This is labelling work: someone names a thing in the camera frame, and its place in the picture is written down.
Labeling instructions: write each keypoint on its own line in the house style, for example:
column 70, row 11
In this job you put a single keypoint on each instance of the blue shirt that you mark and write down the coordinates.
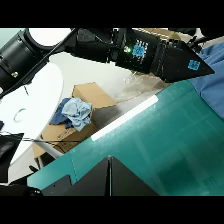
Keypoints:
column 211, row 83

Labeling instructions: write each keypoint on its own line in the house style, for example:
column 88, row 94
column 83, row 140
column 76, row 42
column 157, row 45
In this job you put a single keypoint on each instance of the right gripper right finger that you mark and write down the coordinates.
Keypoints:
column 125, row 181

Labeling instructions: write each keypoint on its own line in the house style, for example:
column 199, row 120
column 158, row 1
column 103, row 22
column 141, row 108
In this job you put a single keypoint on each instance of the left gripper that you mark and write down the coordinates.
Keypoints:
column 138, row 50

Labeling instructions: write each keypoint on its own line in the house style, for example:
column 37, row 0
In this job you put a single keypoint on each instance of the dark blue garment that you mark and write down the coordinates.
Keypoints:
column 59, row 115

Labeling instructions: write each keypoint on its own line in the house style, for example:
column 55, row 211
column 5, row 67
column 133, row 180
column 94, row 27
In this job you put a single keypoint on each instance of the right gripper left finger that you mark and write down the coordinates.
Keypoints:
column 96, row 181

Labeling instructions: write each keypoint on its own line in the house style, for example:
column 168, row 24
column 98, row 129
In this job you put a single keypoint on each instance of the light blue garment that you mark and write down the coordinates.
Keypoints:
column 78, row 113

